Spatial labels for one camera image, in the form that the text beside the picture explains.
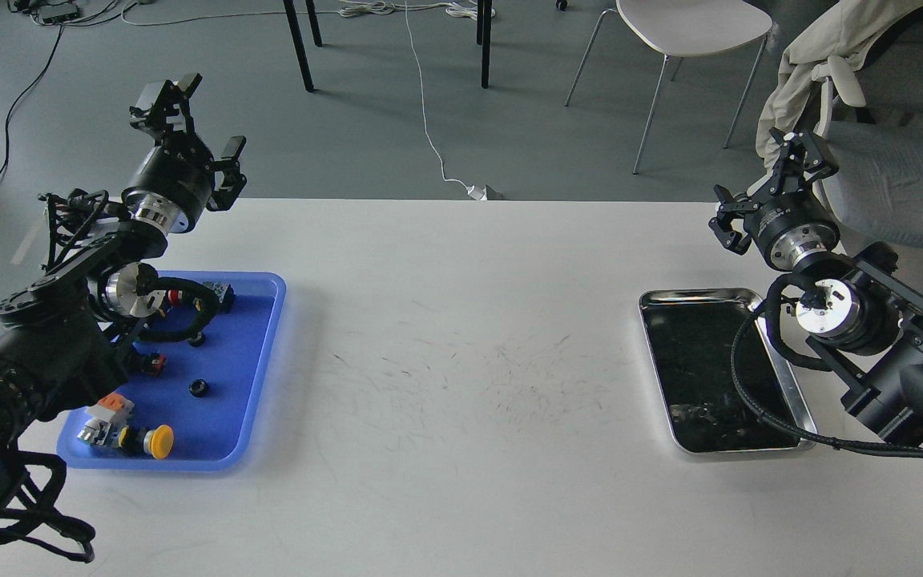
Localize black red push button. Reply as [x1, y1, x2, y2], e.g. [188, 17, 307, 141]
[126, 350, 167, 377]

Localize white cable on floor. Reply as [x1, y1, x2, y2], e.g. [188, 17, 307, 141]
[122, 0, 496, 193]

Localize blue plastic tray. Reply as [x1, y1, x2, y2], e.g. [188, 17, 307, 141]
[56, 270, 287, 472]

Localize beige jacket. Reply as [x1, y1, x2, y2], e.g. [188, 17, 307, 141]
[755, 0, 923, 169]

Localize silver metal tray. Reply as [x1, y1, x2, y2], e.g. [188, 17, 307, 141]
[639, 288, 816, 458]

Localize yellow mushroom push button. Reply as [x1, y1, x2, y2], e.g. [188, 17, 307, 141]
[117, 424, 175, 460]

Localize small black gear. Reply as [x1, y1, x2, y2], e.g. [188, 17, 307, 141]
[186, 331, 206, 348]
[187, 377, 210, 398]

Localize black green switch block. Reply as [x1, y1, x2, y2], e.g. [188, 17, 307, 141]
[203, 281, 236, 314]

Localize black table leg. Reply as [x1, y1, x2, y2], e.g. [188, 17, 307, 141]
[476, 0, 494, 89]
[282, 0, 324, 94]

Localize white chair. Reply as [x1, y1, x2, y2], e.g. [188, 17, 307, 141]
[564, 1, 774, 175]

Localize grey office chair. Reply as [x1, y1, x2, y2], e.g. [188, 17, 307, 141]
[782, 0, 923, 256]

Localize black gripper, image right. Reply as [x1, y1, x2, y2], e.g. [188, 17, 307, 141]
[708, 128, 841, 272]

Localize orange white switch block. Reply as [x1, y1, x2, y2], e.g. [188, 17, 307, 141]
[77, 392, 135, 449]

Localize black table leg right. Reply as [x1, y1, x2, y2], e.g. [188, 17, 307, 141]
[476, 0, 494, 89]

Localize black cable on floor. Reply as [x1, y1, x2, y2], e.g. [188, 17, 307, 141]
[0, 0, 142, 313]

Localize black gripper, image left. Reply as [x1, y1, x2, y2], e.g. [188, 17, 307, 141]
[122, 74, 247, 235]

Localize black table leg left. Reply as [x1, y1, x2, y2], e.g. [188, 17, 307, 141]
[282, 0, 324, 94]

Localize white power adapter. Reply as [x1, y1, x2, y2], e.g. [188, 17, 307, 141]
[466, 185, 506, 201]

